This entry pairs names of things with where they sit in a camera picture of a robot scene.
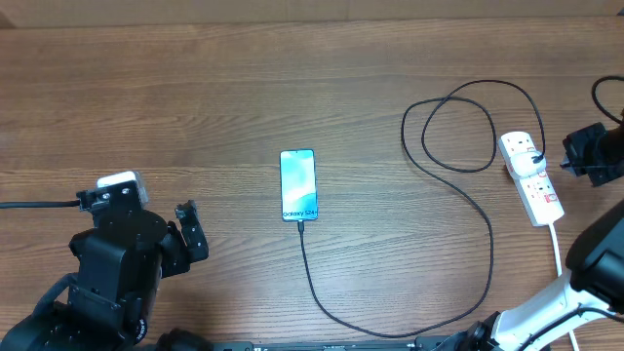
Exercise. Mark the white power strip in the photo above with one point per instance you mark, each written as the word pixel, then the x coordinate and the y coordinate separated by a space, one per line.
pixel 537 192

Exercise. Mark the white charger plug adapter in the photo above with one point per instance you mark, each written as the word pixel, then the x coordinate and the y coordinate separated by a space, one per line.
pixel 526 164

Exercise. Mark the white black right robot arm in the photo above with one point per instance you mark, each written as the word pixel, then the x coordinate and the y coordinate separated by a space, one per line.
pixel 589 283

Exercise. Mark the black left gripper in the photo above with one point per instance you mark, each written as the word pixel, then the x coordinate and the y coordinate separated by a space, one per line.
pixel 178 253

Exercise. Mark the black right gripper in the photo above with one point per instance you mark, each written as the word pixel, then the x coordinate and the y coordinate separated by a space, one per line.
pixel 576 144

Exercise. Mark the blue Galaxy smartphone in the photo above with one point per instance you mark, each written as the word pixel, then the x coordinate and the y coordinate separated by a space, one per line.
pixel 299 193

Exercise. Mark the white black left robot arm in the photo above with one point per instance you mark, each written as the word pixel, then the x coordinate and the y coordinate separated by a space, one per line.
pixel 106 304

